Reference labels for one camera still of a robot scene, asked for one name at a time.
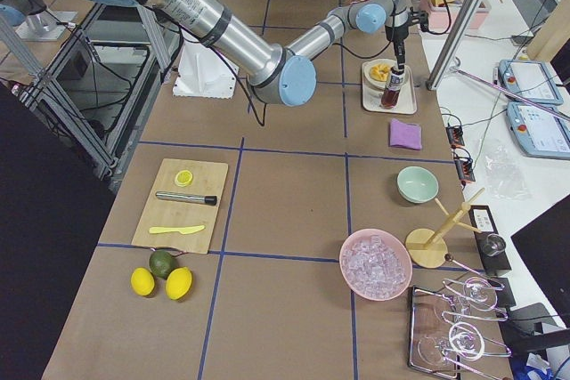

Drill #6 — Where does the wooden cutting board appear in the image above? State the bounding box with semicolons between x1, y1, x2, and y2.
132;158;228;254

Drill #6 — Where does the lemon slice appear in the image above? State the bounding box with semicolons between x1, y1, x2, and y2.
174;169;193;187

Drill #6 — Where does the pink bowl of ice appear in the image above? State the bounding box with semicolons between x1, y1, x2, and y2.
339;229;412;302

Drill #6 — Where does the clear plastic bag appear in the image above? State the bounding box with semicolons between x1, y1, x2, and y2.
477;138;531;200

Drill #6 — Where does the cream round plate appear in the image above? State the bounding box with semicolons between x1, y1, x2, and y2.
362;59;397;89

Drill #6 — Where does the pink storage box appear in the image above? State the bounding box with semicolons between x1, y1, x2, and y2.
419;0;491;31

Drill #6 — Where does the steel measuring cup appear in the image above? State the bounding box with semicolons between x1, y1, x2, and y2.
481;233;506;257

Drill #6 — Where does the upper teach pendant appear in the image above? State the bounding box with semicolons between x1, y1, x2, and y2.
498;60;564;106

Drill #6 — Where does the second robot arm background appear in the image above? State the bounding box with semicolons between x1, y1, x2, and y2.
1;0;77;42

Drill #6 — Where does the glazed donut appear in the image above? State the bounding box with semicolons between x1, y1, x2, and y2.
369;63;392;84

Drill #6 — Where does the wooden cup stand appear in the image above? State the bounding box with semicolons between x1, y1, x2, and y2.
405;188;485;269

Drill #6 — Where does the black scale base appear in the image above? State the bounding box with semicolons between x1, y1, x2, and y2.
469;205;511;277

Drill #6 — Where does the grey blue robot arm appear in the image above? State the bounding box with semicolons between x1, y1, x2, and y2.
90;0;428;106

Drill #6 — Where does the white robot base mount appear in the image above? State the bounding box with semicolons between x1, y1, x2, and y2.
173;42;239;99

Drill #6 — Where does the yellow lemon right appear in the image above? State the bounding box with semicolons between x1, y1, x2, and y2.
166;267;193;300

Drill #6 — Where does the teach pendant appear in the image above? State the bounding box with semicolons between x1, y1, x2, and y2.
498;60;564;106
507;101;569;160

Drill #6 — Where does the purple folded cloth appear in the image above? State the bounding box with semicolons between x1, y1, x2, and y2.
388;118;422;150

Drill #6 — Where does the yellow plastic knife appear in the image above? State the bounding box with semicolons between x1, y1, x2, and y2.
148;225;206;235

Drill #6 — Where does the cream rectangular tray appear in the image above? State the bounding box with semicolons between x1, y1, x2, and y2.
362;62;417;115

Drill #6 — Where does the green lime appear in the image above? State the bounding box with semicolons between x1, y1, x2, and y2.
149;250;177;279

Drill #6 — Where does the mint green bowl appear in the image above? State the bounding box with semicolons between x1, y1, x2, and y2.
396;166;439;204

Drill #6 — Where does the lower teach pendant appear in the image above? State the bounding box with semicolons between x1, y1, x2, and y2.
507;101;569;160

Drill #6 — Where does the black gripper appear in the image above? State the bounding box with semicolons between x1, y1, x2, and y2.
385;8;428;74

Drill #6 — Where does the aluminium frame post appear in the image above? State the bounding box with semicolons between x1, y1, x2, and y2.
426;0;481;91

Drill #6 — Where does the yellow lemon left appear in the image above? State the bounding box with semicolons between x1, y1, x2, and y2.
130;267;155;296

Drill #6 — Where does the yellow lemon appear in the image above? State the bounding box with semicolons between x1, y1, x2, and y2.
166;267;193;300
130;267;155;296

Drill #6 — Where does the tea bottle white cap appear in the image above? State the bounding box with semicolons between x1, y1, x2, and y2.
380;66;405;109

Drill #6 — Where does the metal glass holder tray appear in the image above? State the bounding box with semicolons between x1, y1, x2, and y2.
408;254;512;379

